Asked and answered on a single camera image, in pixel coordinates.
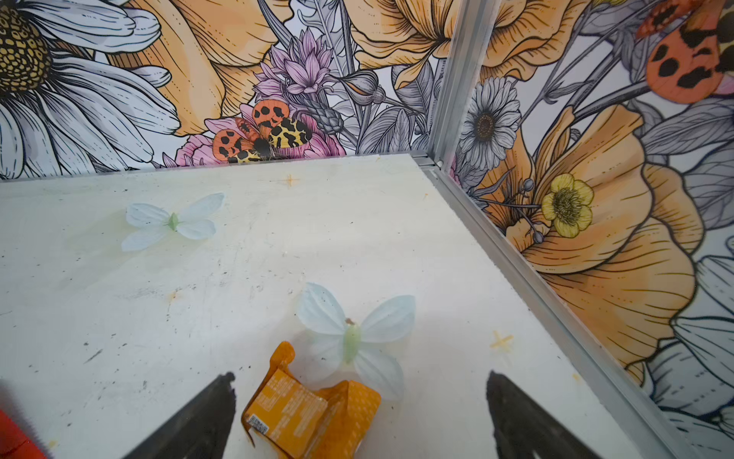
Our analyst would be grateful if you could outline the small orange snack packet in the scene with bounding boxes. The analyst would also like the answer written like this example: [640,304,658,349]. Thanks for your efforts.
[241,342,382,458]

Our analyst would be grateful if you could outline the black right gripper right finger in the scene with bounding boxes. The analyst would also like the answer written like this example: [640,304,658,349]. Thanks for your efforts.
[486,371,599,459]

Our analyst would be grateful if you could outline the red snack packet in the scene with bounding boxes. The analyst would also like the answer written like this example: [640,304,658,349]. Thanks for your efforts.
[0,411,46,459]

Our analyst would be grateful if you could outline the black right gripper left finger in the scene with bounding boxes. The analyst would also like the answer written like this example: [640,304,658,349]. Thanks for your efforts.
[124,372,236,459]

